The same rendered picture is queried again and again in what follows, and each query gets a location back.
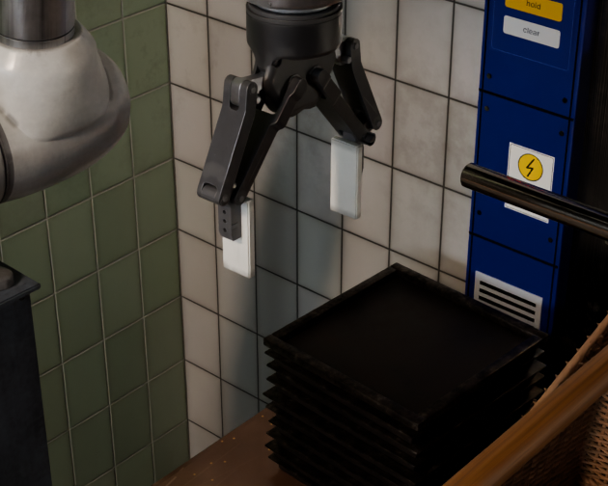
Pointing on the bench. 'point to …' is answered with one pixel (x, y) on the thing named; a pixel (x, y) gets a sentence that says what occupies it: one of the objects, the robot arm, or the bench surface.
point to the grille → (509, 299)
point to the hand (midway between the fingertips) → (293, 229)
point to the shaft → (546, 418)
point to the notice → (530, 172)
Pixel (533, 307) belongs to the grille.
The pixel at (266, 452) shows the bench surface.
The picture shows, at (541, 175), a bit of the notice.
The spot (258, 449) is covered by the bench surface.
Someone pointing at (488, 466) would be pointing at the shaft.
